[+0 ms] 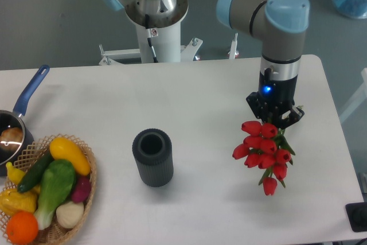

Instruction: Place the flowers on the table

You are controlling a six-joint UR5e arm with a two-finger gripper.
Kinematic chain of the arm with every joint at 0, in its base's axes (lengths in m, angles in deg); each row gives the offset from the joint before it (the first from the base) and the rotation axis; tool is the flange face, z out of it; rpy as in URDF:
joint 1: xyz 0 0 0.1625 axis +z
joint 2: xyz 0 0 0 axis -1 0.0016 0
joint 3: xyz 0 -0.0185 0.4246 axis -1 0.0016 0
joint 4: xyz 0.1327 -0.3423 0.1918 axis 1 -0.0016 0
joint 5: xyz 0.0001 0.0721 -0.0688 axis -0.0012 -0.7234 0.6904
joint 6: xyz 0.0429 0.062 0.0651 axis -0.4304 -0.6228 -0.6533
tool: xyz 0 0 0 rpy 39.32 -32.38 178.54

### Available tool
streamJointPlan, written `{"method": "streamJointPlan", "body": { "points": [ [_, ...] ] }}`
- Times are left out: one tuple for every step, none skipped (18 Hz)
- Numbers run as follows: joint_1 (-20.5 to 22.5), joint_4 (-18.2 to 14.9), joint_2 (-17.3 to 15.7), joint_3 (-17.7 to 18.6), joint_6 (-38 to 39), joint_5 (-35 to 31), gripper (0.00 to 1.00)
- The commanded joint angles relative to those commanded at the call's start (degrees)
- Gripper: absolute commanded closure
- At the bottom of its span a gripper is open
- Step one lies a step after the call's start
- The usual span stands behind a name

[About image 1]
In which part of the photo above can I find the black device at edge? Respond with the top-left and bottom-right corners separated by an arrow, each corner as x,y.
345,202 -> 366,232

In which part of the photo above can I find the small yellow banana pepper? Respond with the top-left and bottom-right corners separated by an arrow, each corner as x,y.
5,162 -> 26,189

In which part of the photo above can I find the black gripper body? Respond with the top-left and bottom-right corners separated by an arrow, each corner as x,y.
258,68 -> 298,113

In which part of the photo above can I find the purple red radish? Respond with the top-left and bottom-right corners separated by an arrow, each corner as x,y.
71,176 -> 92,203

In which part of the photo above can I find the brown bread in pan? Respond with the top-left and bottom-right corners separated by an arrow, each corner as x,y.
1,127 -> 23,153

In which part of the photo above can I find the blue handled saucepan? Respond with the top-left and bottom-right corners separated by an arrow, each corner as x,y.
1,65 -> 50,177

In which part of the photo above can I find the black cable on pedestal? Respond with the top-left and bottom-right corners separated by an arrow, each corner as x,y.
144,14 -> 159,64

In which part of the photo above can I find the yellow squash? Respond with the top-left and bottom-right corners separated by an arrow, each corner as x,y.
49,137 -> 91,176

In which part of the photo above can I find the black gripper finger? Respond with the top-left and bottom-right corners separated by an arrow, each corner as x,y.
246,92 -> 271,122
275,103 -> 304,129

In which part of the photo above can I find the dark green cucumber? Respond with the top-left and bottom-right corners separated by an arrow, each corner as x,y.
17,150 -> 54,193

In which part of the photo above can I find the green bok choy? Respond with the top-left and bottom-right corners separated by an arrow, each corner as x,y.
34,160 -> 76,231

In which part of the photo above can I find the red tulip bouquet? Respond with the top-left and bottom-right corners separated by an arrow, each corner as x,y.
232,117 -> 295,196

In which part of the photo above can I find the woven wicker basket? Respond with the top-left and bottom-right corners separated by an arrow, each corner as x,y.
14,134 -> 97,244

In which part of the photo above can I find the white garlic bulb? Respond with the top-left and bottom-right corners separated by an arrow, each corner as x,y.
56,201 -> 84,229

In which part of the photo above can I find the yellow bell pepper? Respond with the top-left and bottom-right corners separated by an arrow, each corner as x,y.
1,188 -> 38,216

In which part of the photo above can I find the orange fruit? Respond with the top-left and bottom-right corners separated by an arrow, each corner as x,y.
6,211 -> 38,244

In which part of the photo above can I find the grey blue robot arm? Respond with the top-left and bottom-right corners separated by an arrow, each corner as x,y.
103,0 -> 310,129

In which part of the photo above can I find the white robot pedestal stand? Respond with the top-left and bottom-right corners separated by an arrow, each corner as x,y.
98,0 -> 240,66

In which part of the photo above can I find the dark grey ribbed vase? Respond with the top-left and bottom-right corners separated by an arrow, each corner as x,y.
132,129 -> 174,187

